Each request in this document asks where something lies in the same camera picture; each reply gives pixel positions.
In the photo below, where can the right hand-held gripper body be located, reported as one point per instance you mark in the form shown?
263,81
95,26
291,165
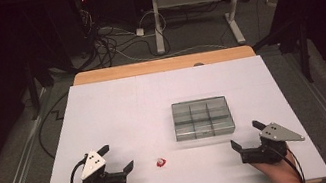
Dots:
276,134

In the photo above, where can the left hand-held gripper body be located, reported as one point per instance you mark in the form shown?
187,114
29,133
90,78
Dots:
94,163

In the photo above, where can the small red and white trinket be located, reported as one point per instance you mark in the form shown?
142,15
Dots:
160,162

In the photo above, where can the clear plastic compartment box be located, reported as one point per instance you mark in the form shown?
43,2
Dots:
203,118

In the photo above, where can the person's right hand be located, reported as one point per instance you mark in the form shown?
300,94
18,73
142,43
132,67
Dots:
282,172

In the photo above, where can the white board table cover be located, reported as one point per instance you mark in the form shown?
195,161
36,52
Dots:
128,118

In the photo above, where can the black metal stand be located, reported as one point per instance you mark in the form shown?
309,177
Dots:
303,46

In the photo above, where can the wooden table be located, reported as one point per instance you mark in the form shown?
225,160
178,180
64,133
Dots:
163,65

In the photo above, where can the white power adapter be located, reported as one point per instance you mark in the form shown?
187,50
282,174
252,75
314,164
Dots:
139,32

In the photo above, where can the white power strip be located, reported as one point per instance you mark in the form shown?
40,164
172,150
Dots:
272,0

